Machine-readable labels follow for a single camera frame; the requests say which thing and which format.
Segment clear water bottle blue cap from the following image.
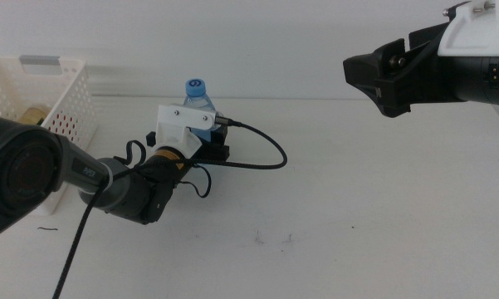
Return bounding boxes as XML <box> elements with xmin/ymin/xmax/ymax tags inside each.
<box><xmin>183</xmin><ymin>77</ymin><xmax>218</xmax><ymax>143</ymax></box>

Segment yellow juice bottle white cap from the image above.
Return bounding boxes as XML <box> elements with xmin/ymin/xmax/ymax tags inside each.
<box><xmin>18</xmin><ymin>106</ymin><xmax>51</xmax><ymax>126</ymax></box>

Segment white perforated plastic basket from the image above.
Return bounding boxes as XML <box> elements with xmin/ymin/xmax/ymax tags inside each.
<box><xmin>0</xmin><ymin>55</ymin><xmax>98</xmax><ymax>216</ymax></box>

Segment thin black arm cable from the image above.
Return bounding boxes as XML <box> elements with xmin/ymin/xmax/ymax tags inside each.
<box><xmin>113</xmin><ymin>140</ymin><xmax>213</xmax><ymax>199</ymax></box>

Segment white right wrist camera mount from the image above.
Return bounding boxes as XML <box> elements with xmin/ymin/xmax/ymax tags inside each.
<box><xmin>438</xmin><ymin>0</ymin><xmax>499</xmax><ymax>58</ymax></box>

